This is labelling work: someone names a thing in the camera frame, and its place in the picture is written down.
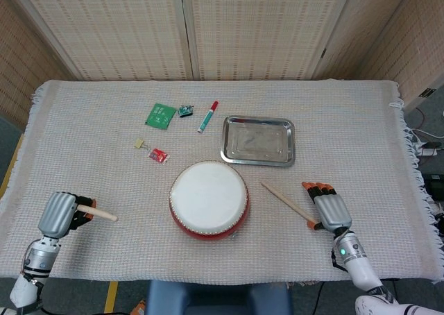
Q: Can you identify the stainless steel tray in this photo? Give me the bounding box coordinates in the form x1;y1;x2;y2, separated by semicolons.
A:
219;115;296;168

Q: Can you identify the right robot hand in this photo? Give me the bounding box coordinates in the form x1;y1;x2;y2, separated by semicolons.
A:
300;181;352;235

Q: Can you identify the wooden drumstick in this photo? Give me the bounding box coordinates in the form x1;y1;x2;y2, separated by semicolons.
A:
260;182;320;225
76;205;119;223

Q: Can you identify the green marker with red cap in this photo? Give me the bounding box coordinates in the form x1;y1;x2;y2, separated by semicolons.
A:
197;101;219;134

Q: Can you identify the woven folding screen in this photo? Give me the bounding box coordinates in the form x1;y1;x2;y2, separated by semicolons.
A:
0;0;444;121

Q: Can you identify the black box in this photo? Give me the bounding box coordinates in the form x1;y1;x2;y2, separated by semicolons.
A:
421;172;444;202

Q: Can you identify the red floor cable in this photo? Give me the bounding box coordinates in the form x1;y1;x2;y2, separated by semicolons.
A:
414;106;431;130

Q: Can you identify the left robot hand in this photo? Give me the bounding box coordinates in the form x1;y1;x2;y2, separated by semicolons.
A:
37;191;98;239

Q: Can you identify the black floor cable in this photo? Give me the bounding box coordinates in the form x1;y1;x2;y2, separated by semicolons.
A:
311;280;327;315

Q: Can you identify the green circuit board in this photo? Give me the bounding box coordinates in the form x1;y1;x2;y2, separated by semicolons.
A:
144;103;176;130

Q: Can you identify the white woven tablecloth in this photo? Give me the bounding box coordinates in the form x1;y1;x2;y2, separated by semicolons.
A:
0;79;438;285

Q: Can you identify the red candy packet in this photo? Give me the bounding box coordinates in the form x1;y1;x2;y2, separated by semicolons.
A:
148;147;170;165

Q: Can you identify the red drum with white skin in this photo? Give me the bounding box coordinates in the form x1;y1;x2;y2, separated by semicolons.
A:
169;160;250;241

